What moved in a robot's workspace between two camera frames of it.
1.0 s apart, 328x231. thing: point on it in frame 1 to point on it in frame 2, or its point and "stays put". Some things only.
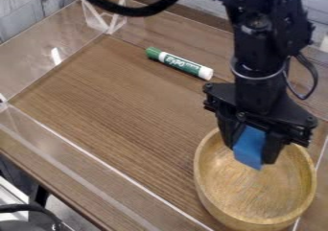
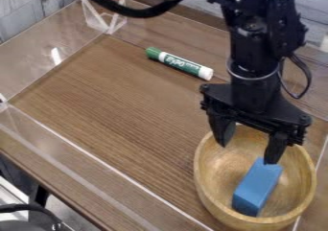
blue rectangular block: (250, 147) to (254, 187)
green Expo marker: (180, 63) stays put
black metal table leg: (42, 196) stays put
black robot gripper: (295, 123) stays put
